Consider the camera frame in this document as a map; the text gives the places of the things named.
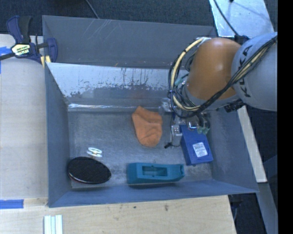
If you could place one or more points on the grey metal bin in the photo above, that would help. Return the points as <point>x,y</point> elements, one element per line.
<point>107,135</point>

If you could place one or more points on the teal plastic tape dispenser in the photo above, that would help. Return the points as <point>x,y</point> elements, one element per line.
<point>153,173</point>

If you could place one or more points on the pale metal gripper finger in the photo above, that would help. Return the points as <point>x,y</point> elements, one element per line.
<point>177,136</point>

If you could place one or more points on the orange cloth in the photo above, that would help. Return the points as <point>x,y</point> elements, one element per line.
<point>147,127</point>

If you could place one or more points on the blue box with white label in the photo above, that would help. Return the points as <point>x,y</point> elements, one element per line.
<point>195,145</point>

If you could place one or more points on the black oval case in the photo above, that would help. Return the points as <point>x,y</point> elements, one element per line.
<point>88,170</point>

